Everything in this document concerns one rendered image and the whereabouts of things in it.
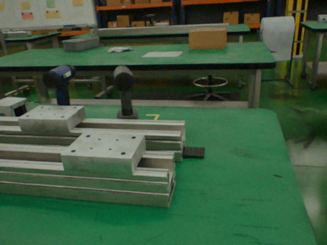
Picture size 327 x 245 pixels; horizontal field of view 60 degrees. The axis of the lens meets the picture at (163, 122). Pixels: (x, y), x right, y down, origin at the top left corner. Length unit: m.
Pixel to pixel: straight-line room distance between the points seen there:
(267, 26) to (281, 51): 0.38
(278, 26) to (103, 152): 3.66
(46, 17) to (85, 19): 0.53
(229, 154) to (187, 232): 0.32
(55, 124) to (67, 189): 0.24
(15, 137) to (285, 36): 3.63
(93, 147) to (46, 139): 0.29
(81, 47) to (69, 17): 0.91
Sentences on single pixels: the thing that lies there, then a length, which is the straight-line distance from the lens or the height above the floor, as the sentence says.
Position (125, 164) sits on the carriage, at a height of 0.89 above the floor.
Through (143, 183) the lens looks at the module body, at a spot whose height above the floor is 0.84.
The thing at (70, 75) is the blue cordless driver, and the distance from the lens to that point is 1.11.
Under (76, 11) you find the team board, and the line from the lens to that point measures 3.82.
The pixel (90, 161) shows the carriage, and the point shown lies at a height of 0.89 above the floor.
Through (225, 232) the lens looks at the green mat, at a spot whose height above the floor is 0.78.
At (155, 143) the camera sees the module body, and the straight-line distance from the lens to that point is 0.78.
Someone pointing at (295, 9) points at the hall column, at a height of 0.87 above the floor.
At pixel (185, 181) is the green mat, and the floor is 0.78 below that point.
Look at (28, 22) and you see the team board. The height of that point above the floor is 1.04.
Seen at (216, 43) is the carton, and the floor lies 0.83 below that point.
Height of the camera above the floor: 1.20
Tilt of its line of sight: 23 degrees down
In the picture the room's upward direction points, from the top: 4 degrees counter-clockwise
